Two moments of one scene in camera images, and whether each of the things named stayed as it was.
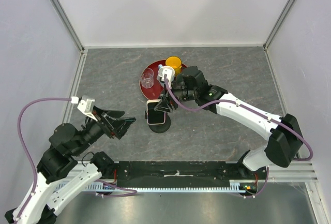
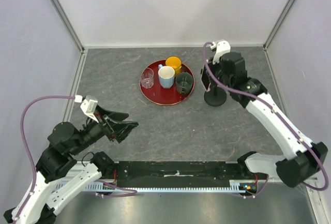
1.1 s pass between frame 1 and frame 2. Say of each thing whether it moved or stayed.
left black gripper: stayed
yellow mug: stayed
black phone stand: moved
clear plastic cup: stayed
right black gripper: moved
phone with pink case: moved
